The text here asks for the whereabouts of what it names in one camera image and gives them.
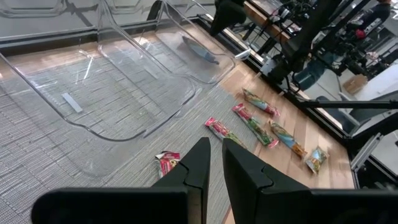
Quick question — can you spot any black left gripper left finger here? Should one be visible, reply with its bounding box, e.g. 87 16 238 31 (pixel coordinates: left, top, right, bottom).
30 136 211 224

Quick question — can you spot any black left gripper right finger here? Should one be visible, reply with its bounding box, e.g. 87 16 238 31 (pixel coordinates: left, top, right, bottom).
222 138 398 224

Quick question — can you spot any orange chewy granola bar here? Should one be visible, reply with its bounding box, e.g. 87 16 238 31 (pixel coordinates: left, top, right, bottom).
305 146 330 174

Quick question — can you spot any orange blue green granola bar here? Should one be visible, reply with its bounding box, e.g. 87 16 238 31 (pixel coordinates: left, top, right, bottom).
268 119 308 158

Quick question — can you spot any crumpled red granola bar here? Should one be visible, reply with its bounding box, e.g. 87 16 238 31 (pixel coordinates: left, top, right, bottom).
155 151 181 179

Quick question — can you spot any red green granola bar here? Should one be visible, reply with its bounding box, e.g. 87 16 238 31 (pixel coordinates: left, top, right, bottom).
205 116 247 149
231 103 279 149

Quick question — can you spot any blue red granola bar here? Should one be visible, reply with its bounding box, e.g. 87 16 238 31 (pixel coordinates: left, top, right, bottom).
242 88 281 118

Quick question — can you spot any blue-grey granola bar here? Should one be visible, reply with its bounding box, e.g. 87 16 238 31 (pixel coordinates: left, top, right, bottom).
182 35 220 65

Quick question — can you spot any aluminium profile strut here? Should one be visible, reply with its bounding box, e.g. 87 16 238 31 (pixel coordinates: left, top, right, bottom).
350 133 384 172

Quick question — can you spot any large clear plastic bin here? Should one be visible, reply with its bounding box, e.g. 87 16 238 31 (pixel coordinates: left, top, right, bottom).
0 0 203 142

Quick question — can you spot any blue chair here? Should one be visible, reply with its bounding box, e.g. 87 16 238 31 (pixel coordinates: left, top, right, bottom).
293 59 328 91

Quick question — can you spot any grey woven placemat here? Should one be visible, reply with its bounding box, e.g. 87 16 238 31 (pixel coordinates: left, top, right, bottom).
0 30 271 224

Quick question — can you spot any cardboard box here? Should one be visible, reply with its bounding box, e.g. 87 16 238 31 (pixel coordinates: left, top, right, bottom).
343 73 369 95

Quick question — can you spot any grey label strip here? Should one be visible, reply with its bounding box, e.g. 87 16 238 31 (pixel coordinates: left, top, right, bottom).
61 92 84 113

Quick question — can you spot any person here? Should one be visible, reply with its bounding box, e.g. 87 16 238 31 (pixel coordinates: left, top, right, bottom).
354 0 393 40

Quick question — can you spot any black frame bar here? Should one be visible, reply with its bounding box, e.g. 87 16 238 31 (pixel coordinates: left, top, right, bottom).
297 98 398 110

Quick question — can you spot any black frame post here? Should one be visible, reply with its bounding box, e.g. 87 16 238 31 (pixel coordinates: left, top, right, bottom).
260 0 373 85

